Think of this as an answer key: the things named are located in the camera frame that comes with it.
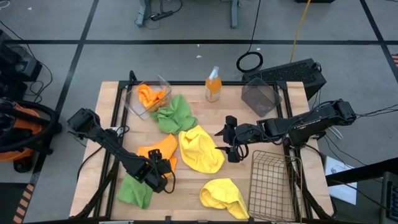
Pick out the hazard-striped black floor mat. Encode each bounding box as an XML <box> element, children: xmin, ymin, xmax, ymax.
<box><xmin>0</xmin><ymin>182</ymin><xmax>35</xmax><ymax>224</ymax></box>

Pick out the black computer case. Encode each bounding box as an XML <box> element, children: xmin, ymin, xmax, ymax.
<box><xmin>241</xmin><ymin>58</ymin><xmax>328</xmax><ymax>101</ymax></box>

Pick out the black laptop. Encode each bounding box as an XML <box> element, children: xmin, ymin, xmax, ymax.
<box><xmin>379</xmin><ymin>170</ymin><xmax>398</xmax><ymax>224</ymax></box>

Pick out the yellow cable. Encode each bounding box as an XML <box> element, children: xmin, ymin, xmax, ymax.
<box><xmin>289</xmin><ymin>0</ymin><xmax>312</xmax><ymax>63</ymax></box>

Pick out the grey table leg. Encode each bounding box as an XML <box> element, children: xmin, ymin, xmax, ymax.
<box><xmin>229</xmin><ymin>0</ymin><xmax>241</xmax><ymax>29</ymax></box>
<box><xmin>135</xmin><ymin>0</ymin><xmax>150</xmax><ymax>27</ymax></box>

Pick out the black power strip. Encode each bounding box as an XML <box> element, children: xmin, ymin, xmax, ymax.
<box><xmin>150</xmin><ymin>11</ymin><xmax>174</xmax><ymax>22</ymax></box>

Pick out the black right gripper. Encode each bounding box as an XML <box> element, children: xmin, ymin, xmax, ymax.
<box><xmin>214</xmin><ymin>115</ymin><xmax>265</xmax><ymax>164</ymax></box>

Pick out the orange spray bottle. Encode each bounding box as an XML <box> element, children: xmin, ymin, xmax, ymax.
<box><xmin>205</xmin><ymin>65</ymin><xmax>223</xmax><ymax>103</ymax></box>

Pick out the black metal table frame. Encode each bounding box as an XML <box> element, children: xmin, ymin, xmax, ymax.
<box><xmin>74</xmin><ymin>70</ymin><xmax>336</xmax><ymax>224</ymax></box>

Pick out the black coiled cable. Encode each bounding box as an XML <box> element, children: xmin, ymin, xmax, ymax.
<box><xmin>236</xmin><ymin>0</ymin><xmax>264</xmax><ymax>74</ymax></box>

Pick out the green microfiber towel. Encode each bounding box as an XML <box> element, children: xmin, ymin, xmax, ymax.
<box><xmin>116</xmin><ymin>173</ymin><xmax>154</xmax><ymax>210</ymax></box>
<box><xmin>151</xmin><ymin>94</ymin><xmax>199</xmax><ymax>135</ymax></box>

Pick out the gold wire basket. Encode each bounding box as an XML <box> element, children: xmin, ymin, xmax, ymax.
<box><xmin>248</xmin><ymin>150</ymin><xmax>304</xmax><ymax>223</ymax></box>

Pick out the orange shop vacuum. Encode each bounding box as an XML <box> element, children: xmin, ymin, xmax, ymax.
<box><xmin>0</xmin><ymin>96</ymin><xmax>63</xmax><ymax>174</ymax></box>

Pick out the orange microfiber towel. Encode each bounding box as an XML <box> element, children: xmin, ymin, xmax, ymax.
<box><xmin>137</xmin><ymin>83</ymin><xmax>167</xmax><ymax>111</ymax></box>
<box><xmin>136</xmin><ymin>133</ymin><xmax>179</xmax><ymax>180</ymax></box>

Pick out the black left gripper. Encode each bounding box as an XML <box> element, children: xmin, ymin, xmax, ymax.
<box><xmin>136</xmin><ymin>148</ymin><xmax>175</xmax><ymax>194</ymax></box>

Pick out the clear plastic bin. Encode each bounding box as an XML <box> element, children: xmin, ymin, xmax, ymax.
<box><xmin>123</xmin><ymin>74</ymin><xmax>173</xmax><ymax>121</ymax></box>

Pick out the black equipment stack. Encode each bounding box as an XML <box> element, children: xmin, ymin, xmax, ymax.
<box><xmin>0</xmin><ymin>29</ymin><xmax>43</xmax><ymax>100</ymax></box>

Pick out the yellow microfiber towel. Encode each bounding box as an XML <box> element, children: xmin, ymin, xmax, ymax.
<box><xmin>199</xmin><ymin>178</ymin><xmax>250</xmax><ymax>220</ymax></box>
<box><xmin>178</xmin><ymin>124</ymin><xmax>225</xmax><ymax>174</ymax></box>

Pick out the black metal beam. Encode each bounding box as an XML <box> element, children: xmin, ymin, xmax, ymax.
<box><xmin>325</xmin><ymin>157</ymin><xmax>398</xmax><ymax>187</ymax></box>

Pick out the grey translucent bin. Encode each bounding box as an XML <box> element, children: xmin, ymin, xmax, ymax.
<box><xmin>241</xmin><ymin>77</ymin><xmax>283</xmax><ymax>118</ymax></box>

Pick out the white paper sheet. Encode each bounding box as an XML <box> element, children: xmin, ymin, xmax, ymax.
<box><xmin>324</xmin><ymin>155</ymin><xmax>358</xmax><ymax>205</ymax></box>

